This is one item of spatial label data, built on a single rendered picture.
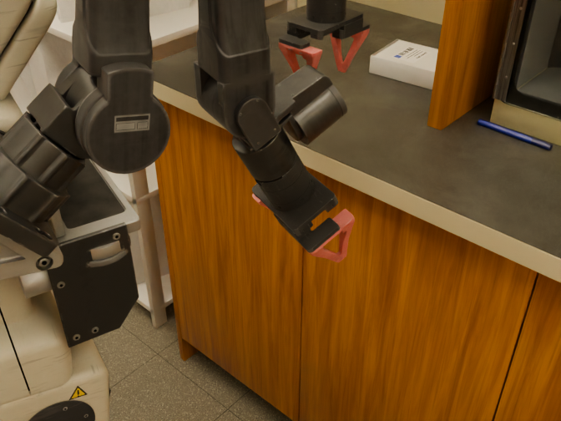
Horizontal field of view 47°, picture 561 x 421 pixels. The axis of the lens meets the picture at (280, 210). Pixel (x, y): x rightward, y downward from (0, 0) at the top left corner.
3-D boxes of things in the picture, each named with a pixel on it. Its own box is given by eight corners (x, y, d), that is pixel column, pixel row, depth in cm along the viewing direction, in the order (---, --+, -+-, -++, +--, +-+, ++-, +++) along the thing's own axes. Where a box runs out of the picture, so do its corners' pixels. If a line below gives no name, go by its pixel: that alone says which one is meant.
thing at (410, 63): (394, 55, 147) (396, 38, 145) (461, 72, 139) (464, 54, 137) (368, 73, 139) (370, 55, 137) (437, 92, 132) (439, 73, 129)
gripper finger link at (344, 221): (339, 221, 85) (314, 176, 78) (373, 251, 80) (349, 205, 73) (300, 255, 84) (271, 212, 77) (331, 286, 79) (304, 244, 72)
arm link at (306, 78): (194, 81, 68) (231, 114, 62) (277, 15, 69) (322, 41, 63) (242, 155, 77) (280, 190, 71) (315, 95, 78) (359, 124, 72)
